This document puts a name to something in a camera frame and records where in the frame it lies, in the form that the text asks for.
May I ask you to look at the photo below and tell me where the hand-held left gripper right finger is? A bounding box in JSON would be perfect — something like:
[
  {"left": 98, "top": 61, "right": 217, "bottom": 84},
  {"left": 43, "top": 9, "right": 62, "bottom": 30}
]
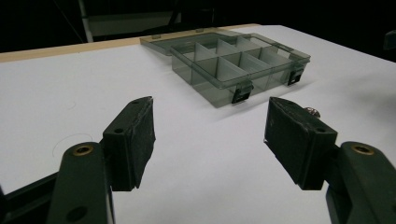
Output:
[{"left": 263, "top": 96, "right": 396, "bottom": 224}]

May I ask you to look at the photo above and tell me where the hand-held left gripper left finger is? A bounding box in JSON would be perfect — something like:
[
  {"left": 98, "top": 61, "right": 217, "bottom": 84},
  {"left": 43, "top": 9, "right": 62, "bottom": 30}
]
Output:
[{"left": 46, "top": 95, "right": 156, "bottom": 224}]

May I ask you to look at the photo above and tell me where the small metal screw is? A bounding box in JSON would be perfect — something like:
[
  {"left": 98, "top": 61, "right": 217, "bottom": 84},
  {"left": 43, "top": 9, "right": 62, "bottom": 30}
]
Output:
[{"left": 304, "top": 106, "right": 321, "bottom": 119}]

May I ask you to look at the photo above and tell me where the clear grey compartment box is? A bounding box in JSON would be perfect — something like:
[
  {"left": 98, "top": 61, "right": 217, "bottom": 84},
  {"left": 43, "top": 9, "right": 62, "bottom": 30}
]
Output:
[{"left": 139, "top": 30, "right": 312, "bottom": 109}]

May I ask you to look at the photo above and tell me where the white metal stand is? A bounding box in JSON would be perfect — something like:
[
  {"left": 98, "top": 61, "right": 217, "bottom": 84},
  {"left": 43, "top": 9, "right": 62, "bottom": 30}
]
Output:
[{"left": 78, "top": 0, "right": 94, "bottom": 44}]

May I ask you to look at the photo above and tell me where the dark object at table edge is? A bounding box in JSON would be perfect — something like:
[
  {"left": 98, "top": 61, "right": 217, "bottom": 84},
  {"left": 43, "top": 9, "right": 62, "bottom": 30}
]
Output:
[{"left": 383, "top": 29, "right": 396, "bottom": 51}]

